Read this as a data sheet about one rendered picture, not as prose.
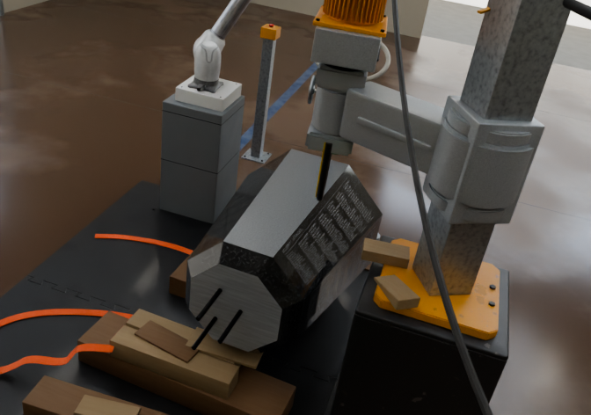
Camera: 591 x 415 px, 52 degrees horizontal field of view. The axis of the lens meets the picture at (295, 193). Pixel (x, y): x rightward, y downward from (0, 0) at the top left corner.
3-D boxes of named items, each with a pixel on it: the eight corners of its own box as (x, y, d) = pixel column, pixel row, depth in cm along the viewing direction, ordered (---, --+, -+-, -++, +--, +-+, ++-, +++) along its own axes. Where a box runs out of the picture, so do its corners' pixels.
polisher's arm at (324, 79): (346, 179, 265) (368, 71, 241) (294, 169, 267) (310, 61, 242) (357, 116, 329) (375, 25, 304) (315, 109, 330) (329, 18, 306)
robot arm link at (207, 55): (193, 81, 375) (196, 46, 363) (193, 69, 390) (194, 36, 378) (220, 83, 378) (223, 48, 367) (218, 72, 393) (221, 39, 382)
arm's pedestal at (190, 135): (149, 212, 413) (150, 101, 374) (181, 180, 456) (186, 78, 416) (216, 231, 404) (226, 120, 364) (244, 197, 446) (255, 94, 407)
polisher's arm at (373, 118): (528, 190, 239) (550, 132, 227) (496, 222, 214) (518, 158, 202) (368, 125, 274) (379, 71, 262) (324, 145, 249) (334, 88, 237)
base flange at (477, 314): (497, 273, 275) (500, 264, 273) (494, 344, 234) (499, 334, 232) (391, 243, 285) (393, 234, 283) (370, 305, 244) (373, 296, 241)
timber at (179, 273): (193, 265, 368) (194, 248, 362) (212, 271, 366) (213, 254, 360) (168, 293, 343) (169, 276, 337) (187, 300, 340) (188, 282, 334)
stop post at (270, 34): (272, 154, 513) (288, 25, 459) (263, 163, 496) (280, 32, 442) (249, 149, 516) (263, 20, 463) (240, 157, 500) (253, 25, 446)
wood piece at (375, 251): (406, 256, 270) (409, 246, 268) (406, 269, 261) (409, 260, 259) (362, 246, 272) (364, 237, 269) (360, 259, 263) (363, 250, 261)
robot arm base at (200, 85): (184, 89, 376) (185, 80, 373) (197, 77, 395) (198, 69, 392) (212, 96, 374) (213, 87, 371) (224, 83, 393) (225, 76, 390)
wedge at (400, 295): (418, 307, 240) (420, 297, 238) (396, 310, 237) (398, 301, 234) (394, 276, 256) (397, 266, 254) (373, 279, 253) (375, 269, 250)
